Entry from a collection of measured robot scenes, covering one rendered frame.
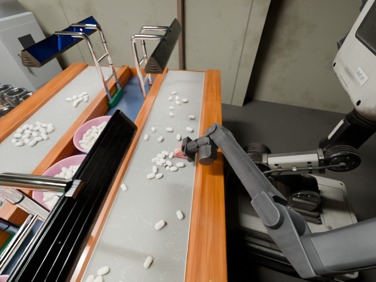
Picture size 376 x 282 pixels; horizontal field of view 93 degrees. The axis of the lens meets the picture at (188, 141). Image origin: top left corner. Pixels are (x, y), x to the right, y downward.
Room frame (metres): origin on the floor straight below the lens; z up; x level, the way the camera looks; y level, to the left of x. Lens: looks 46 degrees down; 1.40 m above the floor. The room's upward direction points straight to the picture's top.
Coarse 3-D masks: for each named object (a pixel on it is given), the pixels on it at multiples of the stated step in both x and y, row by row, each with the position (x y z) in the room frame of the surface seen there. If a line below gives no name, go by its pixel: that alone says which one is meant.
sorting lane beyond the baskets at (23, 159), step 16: (80, 80) 1.25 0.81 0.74; (96, 80) 1.25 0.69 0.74; (64, 96) 1.03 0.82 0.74; (48, 112) 0.85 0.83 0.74; (64, 112) 0.85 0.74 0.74; (80, 112) 0.85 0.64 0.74; (64, 128) 0.72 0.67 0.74; (0, 144) 0.59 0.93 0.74; (48, 144) 0.60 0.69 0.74; (0, 160) 0.50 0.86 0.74; (16, 160) 0.50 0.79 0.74; (32, 160) 0.50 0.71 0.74; (0, 208) 0.27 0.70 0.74
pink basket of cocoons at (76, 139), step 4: (104, 116) 0.78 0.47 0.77; (108, 116) 0.78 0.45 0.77; (92, 120) 0.75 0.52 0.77; (100, 120) 0.77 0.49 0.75; (104, 120) 0.77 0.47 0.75; (108, 120) 0.78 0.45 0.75; (84, 124) 0.72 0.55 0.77; (88, 124) 0.73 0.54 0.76; (92, 124) 0.74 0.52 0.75; (96, 124) 0.75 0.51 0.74; (100, 124) 0.76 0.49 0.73; (80, 128) 0.69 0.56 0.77; (84, 128) 0.70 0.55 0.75; (76, 132) 0.65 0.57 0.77; (84, 132) 0.69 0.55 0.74; (76, 136) 0.63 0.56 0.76; (80, 136) 0.65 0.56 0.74; (76, 140) 0.61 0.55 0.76; (80, 140) 0.63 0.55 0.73; (76, 144) 0.58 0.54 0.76; (80, 148) 0.56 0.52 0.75
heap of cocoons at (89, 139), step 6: (96, 126) 0.74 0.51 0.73; (102, 126) 0.74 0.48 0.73; (90, 132) 0.69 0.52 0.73; (96, 132) 0.69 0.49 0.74; (84, 138) 0.64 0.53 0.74; (90, 138) 0.64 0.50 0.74; (96, 138) 0.64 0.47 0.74; (84, 144) 0.60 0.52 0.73; (90, 144) 0.60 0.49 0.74; (84, 150) 0.57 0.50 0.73
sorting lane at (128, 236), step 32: (160, 96) 1.03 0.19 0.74; (192, 96) 1.03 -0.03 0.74; (160, 128) 0.72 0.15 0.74; (192, 128) 0.72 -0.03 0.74; (128, 192) 0.34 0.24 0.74; (160, 192) 0.34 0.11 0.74; (192, 192) 0.34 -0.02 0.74; (128, 224) 0.22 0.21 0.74; (96, 256) 0.12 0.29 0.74; (128, 256) 0.12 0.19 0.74; (160, 256) 0.12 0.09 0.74
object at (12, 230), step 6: (0, 222) 0.20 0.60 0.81; (6, 222) 0.21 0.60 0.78; (0, 228) 0.19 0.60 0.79; (6, 228) 0.19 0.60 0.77; (12, 228) 0.20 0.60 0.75; (18, 228) 0.21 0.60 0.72; (12, 234) 0.19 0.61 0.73; (24, 240) 0.18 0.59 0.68; (6, 246) 0.15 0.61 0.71; (0, 252) 0.14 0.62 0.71
